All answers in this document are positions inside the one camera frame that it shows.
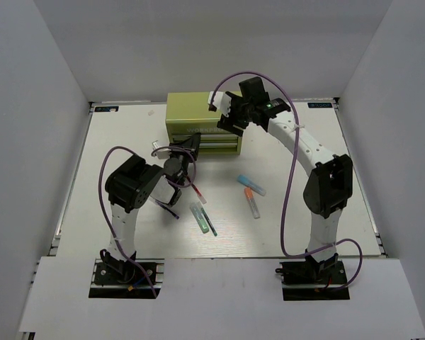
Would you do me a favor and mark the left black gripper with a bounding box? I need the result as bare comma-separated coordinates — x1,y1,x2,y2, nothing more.
167,133,200,172

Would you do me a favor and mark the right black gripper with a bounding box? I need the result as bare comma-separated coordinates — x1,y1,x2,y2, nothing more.
218,92,254,137

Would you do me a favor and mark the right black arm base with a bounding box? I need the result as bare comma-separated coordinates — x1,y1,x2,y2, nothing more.
275,261,350,302

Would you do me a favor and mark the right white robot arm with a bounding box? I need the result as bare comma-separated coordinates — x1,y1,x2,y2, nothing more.
208,72,353,283

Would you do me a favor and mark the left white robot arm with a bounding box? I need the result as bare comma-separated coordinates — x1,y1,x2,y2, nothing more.
98,132,201,283

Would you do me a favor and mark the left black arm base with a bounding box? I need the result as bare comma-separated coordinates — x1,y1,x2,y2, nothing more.
89,259,164,300

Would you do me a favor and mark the green metal tool chest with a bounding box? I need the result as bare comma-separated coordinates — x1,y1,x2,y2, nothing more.
165,92,242,154

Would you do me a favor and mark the blue highlighter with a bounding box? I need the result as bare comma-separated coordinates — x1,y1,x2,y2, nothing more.
237,174,266,196

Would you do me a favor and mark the red gel pen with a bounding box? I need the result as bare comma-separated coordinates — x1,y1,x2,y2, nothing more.
191,184,207,204

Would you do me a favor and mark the green highlighter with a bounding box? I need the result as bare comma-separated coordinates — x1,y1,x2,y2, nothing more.
190,203,210,234

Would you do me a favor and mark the orange highlighter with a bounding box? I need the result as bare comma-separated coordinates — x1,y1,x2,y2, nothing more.
244,187,261,219

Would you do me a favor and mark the purple gel pen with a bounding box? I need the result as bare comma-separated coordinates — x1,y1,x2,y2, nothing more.
155,200,180,220

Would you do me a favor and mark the right blue corner label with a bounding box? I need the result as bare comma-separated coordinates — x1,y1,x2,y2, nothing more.
307,102,333,108

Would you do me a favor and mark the blue corner label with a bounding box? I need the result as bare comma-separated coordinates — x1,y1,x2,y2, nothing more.
94,106,119,113
307,102,333,108

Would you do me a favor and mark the left blue corner label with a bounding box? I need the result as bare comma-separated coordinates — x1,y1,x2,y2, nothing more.
94,106,119,113

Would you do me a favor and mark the green gel pen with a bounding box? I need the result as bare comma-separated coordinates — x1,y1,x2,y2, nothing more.
196,201,217,237

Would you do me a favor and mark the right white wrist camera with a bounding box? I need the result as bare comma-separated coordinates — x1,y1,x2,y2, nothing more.
208,91,232,117

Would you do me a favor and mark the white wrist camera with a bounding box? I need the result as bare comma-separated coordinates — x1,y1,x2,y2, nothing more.
152,140,171,160
208,91,232,117

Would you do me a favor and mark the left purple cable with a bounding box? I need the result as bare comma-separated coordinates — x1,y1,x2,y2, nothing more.
98,145,199,298

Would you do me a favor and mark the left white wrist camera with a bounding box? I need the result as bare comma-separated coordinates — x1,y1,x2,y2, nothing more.
152,140,171,160

